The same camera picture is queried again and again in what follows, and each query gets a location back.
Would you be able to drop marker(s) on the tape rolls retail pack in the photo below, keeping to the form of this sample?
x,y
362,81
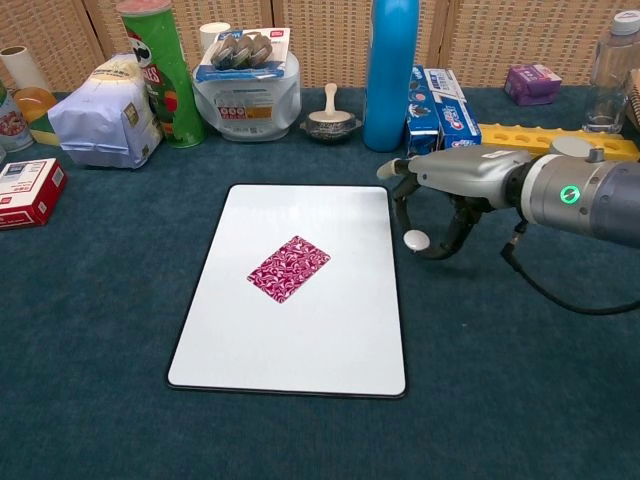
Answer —
x,y
245,52

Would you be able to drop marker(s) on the amber orange jar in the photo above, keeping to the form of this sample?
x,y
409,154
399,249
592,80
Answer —
x,y
35,102

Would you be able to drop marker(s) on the clear plastic storage container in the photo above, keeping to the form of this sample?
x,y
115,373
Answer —
x,y
250,110

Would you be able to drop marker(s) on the purple small box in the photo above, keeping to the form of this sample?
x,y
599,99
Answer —
x,y
532,85

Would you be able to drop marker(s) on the kraft spiral notebook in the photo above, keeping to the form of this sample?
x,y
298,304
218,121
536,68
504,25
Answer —
x,y
634,105

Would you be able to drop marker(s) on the rattan folding screen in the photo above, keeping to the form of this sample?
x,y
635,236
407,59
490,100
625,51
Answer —
x,y
330,40

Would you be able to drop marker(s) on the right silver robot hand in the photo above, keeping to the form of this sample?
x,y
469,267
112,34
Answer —
x,y
465,175

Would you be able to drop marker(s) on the green Pringles can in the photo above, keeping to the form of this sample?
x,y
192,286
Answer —
x,y
175,90

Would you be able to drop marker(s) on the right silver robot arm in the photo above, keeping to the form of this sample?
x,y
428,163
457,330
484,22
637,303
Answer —
x,y
585,195

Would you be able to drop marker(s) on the blue Oreo box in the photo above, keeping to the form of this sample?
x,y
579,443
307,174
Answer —
x,y
420,120

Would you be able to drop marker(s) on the white rectangular board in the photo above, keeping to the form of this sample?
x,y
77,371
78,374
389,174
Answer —
x,y
250,340

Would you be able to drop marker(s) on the green yellow sponge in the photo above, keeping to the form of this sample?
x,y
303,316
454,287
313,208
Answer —
x,y
45,131

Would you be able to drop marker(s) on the yellow block with holes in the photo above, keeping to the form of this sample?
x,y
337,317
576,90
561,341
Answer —
x,y
520,137

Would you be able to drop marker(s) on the red white small box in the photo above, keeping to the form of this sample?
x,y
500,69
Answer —
x,y
27,192

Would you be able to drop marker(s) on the small black bowl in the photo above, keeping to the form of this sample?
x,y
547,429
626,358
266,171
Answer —
x,y
330,131

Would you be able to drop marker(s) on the blue white toothpaste box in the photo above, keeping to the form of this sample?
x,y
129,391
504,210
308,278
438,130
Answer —
x,y
455,120

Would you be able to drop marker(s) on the clear water bottle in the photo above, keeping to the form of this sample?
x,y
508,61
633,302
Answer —
x,y
607,80

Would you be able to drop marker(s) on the teal table cloth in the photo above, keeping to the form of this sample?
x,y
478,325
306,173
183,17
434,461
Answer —
x,y
100,350

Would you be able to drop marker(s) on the pale lavender paper bag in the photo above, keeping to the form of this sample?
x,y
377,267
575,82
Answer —
x,y
105,120

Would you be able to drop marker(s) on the blue sports bottle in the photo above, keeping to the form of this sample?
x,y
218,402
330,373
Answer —
x,y
392,75

